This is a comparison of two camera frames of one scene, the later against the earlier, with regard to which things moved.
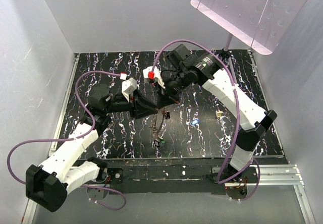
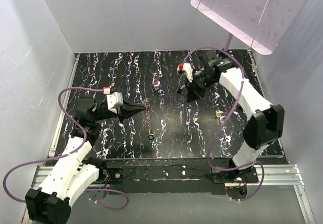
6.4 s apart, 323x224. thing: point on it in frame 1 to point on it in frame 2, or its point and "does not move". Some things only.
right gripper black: [165, 98] to [193, 93]
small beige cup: [219, 113] does not move
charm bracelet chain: [158, 131] to [148, 118]
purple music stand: [261, 13] does not move
